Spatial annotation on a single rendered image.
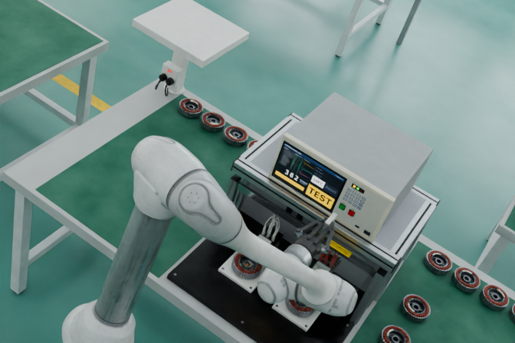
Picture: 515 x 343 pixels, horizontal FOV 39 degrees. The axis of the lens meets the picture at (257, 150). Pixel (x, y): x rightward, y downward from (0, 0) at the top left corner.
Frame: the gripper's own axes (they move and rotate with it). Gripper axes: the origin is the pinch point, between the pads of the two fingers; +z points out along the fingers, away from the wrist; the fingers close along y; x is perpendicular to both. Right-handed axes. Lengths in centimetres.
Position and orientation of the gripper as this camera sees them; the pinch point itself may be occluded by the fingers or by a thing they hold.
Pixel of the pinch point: (329, 221)
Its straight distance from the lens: 242.5
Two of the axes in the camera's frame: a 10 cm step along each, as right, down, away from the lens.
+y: 8.1, 5.1, -2.7
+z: 5.3, -4.4, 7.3
